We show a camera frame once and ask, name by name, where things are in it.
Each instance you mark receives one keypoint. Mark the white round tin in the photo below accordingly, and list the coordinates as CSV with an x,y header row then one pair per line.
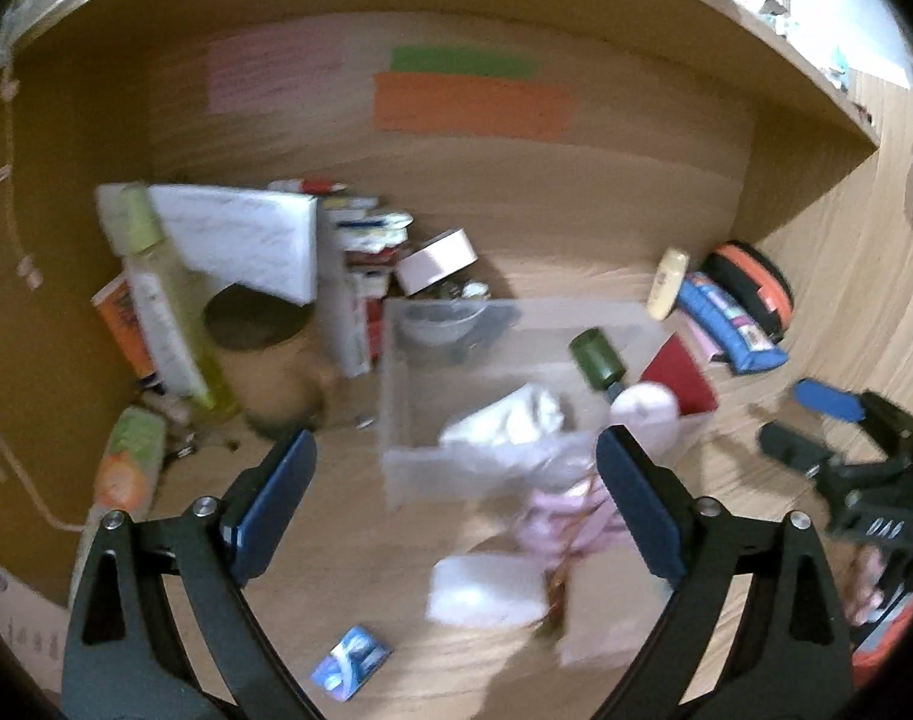
x,y
488,591

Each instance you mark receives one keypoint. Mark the green sticky note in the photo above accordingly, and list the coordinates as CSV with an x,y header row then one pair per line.
x,y
462,60

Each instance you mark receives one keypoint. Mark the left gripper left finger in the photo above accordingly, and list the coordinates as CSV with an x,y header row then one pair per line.
x,y
124,656

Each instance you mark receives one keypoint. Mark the brown mug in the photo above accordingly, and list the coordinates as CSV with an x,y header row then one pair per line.
x,y
274,357

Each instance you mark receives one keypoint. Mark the cream lotion tube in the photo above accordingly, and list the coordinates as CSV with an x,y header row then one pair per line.
x,y
667,282

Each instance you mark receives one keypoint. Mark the orange small box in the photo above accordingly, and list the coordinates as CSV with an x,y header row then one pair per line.
x,y
115,305

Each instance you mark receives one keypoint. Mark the right hand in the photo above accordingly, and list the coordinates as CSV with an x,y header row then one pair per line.
x,y
861,595

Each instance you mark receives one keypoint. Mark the green glass bottle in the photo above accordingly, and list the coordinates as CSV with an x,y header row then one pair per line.
x,y
600,364

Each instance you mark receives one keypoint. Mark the white jar purple label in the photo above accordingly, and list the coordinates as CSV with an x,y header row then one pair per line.
x,y
651,413

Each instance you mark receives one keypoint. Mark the black orange zip case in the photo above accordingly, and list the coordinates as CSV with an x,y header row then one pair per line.
x,y
755,282

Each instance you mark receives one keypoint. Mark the clear plastic storage bin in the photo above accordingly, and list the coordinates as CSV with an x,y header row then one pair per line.
x,y
484,399

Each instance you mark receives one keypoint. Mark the small white pink box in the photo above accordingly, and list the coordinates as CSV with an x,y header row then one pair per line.
x,y
437,260

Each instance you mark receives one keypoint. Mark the pink sticky note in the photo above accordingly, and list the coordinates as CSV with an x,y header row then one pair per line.
x,y
272,67

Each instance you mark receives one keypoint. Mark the orange sticky note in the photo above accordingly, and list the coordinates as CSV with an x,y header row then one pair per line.
x,y
439,104

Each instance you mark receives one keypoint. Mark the white drawstring pouch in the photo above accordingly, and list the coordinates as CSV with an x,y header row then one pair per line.
x,y
527,415

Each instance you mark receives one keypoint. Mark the orange sleeve forearm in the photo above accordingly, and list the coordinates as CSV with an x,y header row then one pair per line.
x,y
869,657

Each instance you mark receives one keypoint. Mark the stack of books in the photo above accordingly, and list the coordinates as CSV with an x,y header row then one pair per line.
x,y
372,236

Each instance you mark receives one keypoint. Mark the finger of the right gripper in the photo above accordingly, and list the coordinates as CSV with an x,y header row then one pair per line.
x,y
799,452
829,401

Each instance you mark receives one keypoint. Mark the orange green glue tube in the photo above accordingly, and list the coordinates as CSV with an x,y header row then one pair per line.
x,y
126,477

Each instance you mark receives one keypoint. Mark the white printed receipt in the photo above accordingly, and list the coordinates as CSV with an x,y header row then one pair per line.
x,y
35,630

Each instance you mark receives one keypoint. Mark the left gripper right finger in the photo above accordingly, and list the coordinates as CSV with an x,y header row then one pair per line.
x,y
791,654

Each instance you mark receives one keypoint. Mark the white ceramic bowl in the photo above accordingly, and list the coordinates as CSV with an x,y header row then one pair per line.
x,y
438,323

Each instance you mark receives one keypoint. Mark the pink flat item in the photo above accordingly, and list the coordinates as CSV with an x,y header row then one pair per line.
x,y
702,344

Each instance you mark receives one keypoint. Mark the white handwritten paper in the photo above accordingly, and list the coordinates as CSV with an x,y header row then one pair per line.
x,y
278,243

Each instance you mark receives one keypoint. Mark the red card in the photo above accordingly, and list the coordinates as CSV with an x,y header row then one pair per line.
x,y
674,368

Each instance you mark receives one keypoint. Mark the blue small card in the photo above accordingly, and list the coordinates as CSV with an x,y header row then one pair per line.
x,y
350,663

